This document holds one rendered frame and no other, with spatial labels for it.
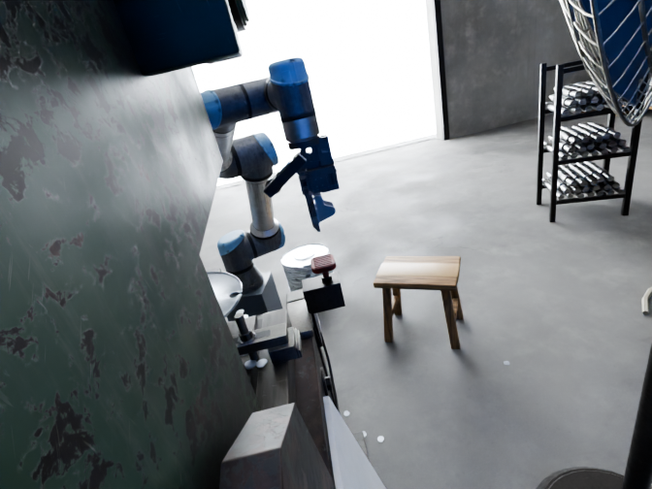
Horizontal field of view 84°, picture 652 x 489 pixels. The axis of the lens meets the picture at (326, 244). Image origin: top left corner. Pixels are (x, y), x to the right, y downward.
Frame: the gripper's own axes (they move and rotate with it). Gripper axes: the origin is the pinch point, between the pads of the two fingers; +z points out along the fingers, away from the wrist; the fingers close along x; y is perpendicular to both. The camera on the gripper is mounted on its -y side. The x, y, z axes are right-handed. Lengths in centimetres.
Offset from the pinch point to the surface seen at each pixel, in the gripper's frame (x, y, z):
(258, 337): -23.4, -15.0, 9.7
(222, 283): -3.6, -24.0, 6.9
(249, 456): -59, -9, -5
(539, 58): 436, 349, 6
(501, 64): 437, 295, 2
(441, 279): 44, 45, 52
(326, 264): -2.2, 0.5, 9.1
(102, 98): -47, -14, -33
